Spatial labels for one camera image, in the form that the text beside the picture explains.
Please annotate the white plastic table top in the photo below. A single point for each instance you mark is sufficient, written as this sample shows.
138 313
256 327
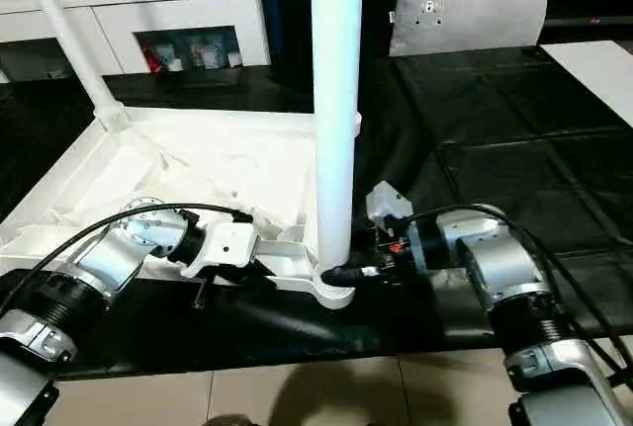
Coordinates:
198 164

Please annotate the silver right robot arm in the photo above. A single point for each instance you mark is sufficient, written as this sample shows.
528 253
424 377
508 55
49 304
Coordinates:
504 278

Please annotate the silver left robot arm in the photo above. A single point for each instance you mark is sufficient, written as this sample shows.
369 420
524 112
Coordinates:
89 278

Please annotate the black work mat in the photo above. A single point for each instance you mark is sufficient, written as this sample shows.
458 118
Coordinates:
534 149

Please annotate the grey cushion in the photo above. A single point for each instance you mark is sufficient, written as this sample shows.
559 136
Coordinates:
470 6

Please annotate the black furniture with yellow label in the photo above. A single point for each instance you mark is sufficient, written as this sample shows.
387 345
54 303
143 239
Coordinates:
287 11

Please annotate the white flat panel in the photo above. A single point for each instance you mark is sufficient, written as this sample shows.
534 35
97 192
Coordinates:
598 65

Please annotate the white glass-door cabinet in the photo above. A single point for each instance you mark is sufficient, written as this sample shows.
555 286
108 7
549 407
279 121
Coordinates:
89 6

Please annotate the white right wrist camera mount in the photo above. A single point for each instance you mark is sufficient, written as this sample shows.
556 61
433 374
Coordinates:
388 205

